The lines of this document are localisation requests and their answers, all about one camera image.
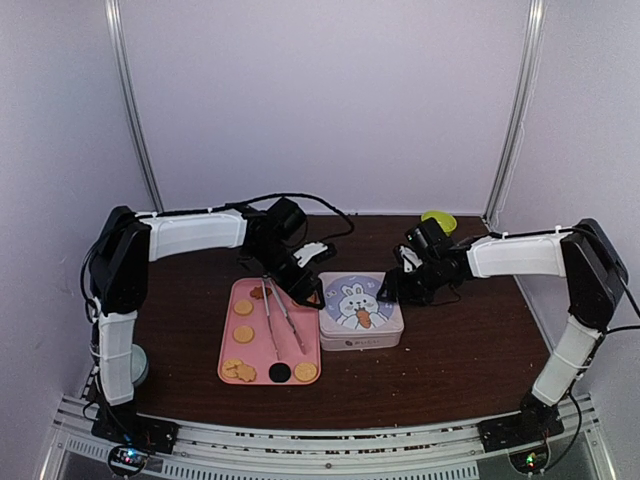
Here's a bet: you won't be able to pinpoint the round tan cookie bottom right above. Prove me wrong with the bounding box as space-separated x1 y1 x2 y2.
293 362 318 383

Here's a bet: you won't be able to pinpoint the white divided cookie tin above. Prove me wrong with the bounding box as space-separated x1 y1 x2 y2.
320 330 402 351

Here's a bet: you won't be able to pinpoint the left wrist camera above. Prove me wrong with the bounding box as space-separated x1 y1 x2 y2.
293 242 337 267

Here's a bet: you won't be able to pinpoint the black sandwich cookie lower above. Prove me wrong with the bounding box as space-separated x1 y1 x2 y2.
269 362 291 383

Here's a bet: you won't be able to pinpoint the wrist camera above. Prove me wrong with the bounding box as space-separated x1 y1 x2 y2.
394 244 423 273
293 242 337 267

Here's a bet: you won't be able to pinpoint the frame post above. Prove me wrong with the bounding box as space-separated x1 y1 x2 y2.
104 0 164 212
484 0 547 227

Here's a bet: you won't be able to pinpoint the left frame post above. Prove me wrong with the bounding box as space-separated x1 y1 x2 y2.
104 0 164 212

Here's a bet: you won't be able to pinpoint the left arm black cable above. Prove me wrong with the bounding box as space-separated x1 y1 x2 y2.
224 193 356 241

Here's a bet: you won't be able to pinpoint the right frame post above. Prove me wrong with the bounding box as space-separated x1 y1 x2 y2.
484 0 547 227

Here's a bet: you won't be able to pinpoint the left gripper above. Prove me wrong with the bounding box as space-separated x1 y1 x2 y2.
248 240 326 310

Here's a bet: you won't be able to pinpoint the round cookie red mark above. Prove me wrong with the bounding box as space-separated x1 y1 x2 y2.
221 358 244 378

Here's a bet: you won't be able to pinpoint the green plastic bowl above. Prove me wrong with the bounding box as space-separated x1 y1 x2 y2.
421 210 458 236

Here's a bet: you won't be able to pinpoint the brown leaf shaped cookie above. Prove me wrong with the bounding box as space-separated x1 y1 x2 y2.
250 287 264 299

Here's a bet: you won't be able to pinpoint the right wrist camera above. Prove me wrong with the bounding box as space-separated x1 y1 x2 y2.
394 244 423 273

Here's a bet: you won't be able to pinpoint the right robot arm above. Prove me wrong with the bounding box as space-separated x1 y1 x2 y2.
377 218 629 442

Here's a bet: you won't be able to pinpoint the metal serving tongs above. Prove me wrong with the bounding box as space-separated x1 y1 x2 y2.
261 275 307 360

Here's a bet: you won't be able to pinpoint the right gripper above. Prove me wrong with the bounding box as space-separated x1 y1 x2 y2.
376 258 444 307

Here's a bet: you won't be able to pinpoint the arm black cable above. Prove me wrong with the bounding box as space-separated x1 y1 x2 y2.
224 193 356 241
604 279 640 334

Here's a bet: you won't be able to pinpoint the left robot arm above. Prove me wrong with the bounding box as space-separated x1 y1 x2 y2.
87 197 329 444

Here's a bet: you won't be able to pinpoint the pink plastic tray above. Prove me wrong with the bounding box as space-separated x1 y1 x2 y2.
217 278 321 386

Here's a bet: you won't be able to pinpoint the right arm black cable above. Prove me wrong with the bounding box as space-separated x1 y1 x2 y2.
604 279 640 334

